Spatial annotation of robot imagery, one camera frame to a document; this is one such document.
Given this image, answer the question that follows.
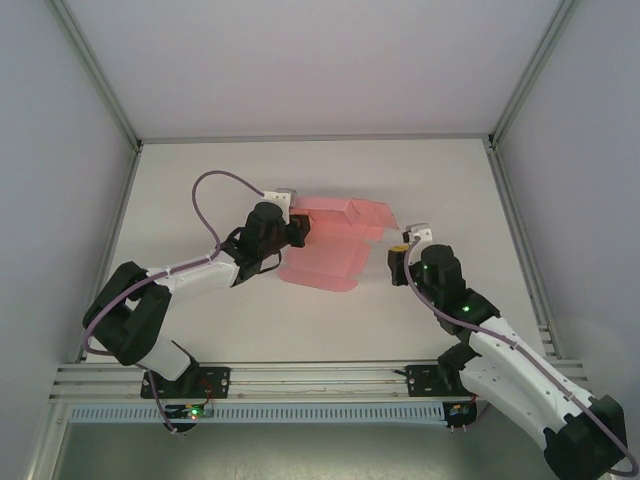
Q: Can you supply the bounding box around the pink paper box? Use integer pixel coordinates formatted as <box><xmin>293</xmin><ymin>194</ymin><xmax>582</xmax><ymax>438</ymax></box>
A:
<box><xmin>277</xmin><ymin>195</ymin><xmax>402</xmax><ymax>295</ymax></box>

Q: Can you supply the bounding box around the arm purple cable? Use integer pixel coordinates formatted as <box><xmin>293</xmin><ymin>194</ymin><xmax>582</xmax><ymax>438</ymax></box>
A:
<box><xmin>82</xmin><ymin>169</ymin><xmax>269</xmax><ymax>439</ymax></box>
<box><xmin>404</xmin><ymin>234</ymin><xmax>637</xmax><ymax>476</ymax></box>

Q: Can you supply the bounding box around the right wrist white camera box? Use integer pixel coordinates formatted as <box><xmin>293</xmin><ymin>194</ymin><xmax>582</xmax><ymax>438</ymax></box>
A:
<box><xmin>402</xmin><ymin>222</ymin><xmax>433</xmax><ymax>247</ymax></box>

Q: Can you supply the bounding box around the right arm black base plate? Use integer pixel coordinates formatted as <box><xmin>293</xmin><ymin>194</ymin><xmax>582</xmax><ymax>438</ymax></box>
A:
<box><xmin>394</xmin><ymin>364</ymin><xmax>481</xmax><ymax>399</ymax></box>

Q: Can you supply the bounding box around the circuit board with green light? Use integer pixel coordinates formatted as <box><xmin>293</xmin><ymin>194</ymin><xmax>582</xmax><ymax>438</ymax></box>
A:
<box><xmin>166</xmin><ymin>403</ymin><xmax>215</xmax><ymax>421</ymax></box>

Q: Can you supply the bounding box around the aluminium table side rail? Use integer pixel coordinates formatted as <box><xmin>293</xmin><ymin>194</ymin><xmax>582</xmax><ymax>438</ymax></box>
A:
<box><xmin>486</xmin><ymin>141</ymin><xmax>617</xmax><ymax>480</ymax></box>
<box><xmin>27</xmin><ymin>142</ymin><xmax>147</xmax><ymax>480</ymax></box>

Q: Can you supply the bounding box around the white slotted cable duct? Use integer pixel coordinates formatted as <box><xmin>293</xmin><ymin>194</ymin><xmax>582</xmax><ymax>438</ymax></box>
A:
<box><xmin>66</xmin><ymin>401</ymin><xmax>447</xmax><ymax>425</ymax></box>

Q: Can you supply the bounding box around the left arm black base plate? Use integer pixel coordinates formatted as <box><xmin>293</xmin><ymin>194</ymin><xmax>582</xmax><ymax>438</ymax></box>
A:
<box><xmin>140</xmin><ymin>365</ymin><xmax>233</xmax><ymax>401</ymax></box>

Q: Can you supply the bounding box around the thin black cable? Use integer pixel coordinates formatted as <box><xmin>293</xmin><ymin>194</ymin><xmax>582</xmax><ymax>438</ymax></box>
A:
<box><xmin>225</xmin><ymin>227</ymin><xmax>284</xmax><ymax>282</ymax></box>

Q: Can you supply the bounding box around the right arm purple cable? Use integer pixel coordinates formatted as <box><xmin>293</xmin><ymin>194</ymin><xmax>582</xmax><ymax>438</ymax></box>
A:
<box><xmin>404</xmin><ymin>234</ymin><xmax>637</xmax><ymax>476</ymax></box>

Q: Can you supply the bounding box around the aluminium frame crossbar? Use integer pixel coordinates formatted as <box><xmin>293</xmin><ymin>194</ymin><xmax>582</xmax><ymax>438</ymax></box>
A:
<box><xmin>138</xmin><ymin>131</ymin><xmax>495</xmax><ymax>147</ymax></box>

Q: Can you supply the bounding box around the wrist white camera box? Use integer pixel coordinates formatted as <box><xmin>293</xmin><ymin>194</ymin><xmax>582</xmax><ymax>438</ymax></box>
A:
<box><xmin>262</xmin><ymin>186</ymin><xmax>299</xmax><ymax>210</ymax></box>
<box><xmin>402</xmin><ymin>222</ymin><xmax>433</xmax><ymax>247</ymax></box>

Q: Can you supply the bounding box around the aluminium frame post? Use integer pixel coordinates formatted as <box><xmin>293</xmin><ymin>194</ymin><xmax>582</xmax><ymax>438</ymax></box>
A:
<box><xmin>487</xmin><ymin>0</ymin><xmax>579</xmax><ymax>150</ymax></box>
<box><xmin>49</xmin><ymin>0</ymin><xmax>145</xmax><ymax>152</ymax></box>

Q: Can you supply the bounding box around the aluminium mounting rail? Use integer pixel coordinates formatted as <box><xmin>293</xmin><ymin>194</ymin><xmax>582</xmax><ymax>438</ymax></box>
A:
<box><xmin>48</xmin><ymin>360</ymin><xmax>595</xmax><ymax>402</ymax></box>

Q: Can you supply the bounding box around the grey metal sheet panel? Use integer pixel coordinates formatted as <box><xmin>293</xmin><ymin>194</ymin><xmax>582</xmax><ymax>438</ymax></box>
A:
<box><xmin>59</xmin><ymin>420</ymin><xmax>581</xmax><ymax>480</ymax></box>

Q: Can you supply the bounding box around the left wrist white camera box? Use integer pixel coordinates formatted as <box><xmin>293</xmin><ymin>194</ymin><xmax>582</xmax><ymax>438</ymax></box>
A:
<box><xmin>262</xmin><ymin>186</ymin><xmax>299</xmax><ymax>210</ymax></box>

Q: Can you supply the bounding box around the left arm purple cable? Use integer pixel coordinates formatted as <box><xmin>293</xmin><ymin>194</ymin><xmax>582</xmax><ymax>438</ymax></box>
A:
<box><xmin>82</xmin><ymin>169</ymin><xmax>269</xmax><ymax>439</ymax></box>

